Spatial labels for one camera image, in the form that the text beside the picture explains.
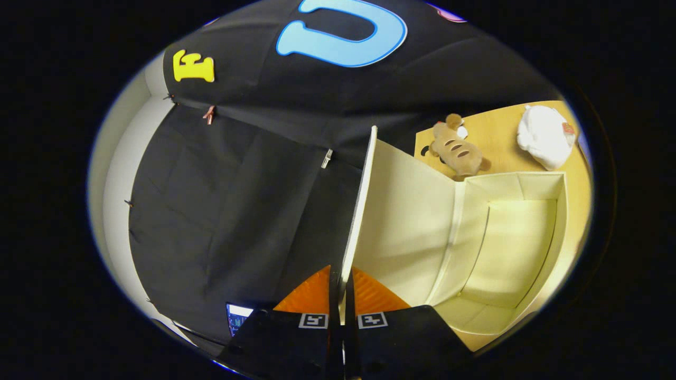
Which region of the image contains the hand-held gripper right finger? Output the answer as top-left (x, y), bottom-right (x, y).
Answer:
top-left (346, 267), bottom-right (471, 380)

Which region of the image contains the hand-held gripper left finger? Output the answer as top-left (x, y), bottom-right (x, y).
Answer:
top-left (219, 265), bottom-right (344, 380)

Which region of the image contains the grey fabric storage box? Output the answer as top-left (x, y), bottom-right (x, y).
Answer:
top-left (338, 126), bottom-right (568, 336)

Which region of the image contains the blue lit screen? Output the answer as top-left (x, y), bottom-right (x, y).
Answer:
top-left (226, 302), bottom-right (254, 337)

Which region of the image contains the brown plush toy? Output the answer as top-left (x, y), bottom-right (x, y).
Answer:
top-left (428, 113), bottom-right (492, 178)

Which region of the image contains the white plush toy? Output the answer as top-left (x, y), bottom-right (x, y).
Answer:
top-left (517, 104), bottom-right (576, 171)

